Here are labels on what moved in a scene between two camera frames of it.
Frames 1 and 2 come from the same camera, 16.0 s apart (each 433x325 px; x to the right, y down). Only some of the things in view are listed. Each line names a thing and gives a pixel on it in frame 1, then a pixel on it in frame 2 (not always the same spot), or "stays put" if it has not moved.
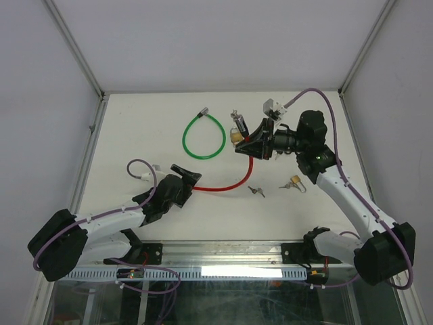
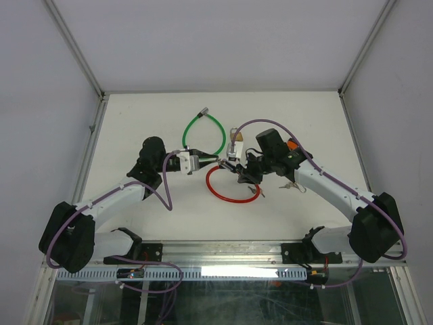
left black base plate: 144,254 stays put
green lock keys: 255,191 stays put
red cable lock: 244,129 to 208,184
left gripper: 190,181 to 202,155
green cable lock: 203,112 stays put
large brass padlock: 236,136 stays put
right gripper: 258,144 to 247,175
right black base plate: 296,253 stays put
